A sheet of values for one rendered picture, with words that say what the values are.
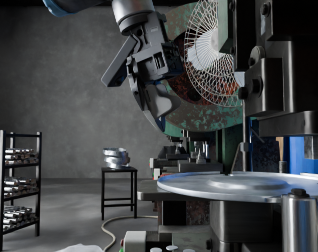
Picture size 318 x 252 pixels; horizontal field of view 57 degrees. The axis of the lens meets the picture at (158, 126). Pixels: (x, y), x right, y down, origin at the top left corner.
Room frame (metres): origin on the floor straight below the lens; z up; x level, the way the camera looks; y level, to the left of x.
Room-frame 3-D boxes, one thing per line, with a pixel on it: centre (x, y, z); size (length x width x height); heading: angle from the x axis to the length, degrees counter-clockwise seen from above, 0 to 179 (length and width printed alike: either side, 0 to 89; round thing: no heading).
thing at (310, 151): (0.48, -0.26, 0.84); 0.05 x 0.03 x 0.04; 0
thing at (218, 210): (0.48, -0.09, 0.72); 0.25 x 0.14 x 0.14; 90
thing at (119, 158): (3.50, 0.48, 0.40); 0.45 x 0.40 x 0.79; 12
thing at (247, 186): (0.48, -0.14, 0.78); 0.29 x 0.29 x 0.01
